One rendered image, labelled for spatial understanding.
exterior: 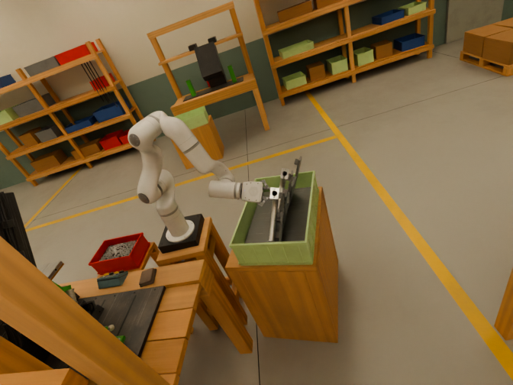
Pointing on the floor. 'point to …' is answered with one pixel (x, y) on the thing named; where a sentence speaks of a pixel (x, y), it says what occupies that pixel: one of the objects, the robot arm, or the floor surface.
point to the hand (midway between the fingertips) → (272, 193)
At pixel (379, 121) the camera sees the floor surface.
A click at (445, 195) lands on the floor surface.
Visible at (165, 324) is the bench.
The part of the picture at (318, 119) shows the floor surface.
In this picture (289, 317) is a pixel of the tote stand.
